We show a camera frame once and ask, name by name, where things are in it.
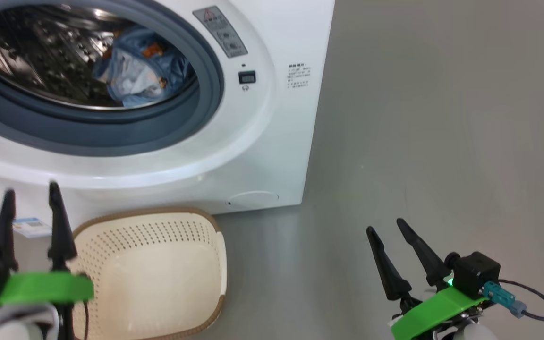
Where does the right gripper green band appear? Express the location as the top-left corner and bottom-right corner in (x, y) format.
(365, 218), (488, 340)

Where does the teal cable connector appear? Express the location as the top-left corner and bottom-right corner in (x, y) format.
(482, 281), (527, 318)

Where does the white front-load washing machine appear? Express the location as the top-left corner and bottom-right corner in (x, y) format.
(0, 0), (335, 237)

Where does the round drain filter cover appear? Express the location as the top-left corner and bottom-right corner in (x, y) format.
(227, 191), (280, 208)

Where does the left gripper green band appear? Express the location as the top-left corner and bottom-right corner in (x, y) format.
(0, 182), (95, 307)

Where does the cream perforated laundry basket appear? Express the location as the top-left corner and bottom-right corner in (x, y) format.
(67, 207), (228, 340)

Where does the blue cartoon print garment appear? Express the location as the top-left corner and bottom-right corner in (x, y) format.
(111, 26), (192, 102)

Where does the perforated steel washer drum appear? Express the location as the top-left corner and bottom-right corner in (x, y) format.
(0, 5), (199, 110)

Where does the blue energy label sticker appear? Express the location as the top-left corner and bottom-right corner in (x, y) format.
(12, 217), (51, 238)

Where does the grey warning sticker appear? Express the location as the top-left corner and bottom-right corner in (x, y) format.
(193, 6), (248, 59)

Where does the grey rubber door gasket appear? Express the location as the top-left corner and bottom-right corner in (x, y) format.
(0, 0), (225, 157)

